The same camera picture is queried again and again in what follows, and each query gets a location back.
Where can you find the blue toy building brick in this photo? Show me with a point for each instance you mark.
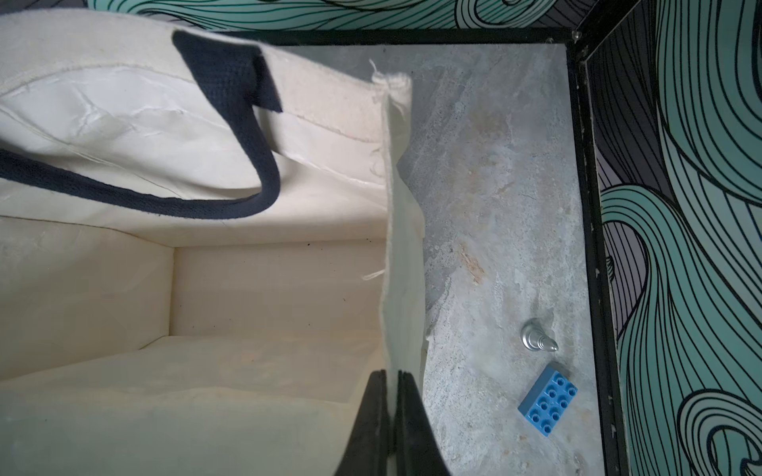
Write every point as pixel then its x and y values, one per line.
pixel 548 399

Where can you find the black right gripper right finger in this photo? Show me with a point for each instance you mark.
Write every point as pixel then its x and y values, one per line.
pixel 416 449

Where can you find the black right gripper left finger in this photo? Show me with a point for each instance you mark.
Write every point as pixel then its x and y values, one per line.
pixel 367 449

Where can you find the silver metal bolt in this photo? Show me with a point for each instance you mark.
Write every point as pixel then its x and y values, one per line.
pixel 535 339

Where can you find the cream canvas shopping bag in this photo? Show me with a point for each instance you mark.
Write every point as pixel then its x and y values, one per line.
pixel 206 249

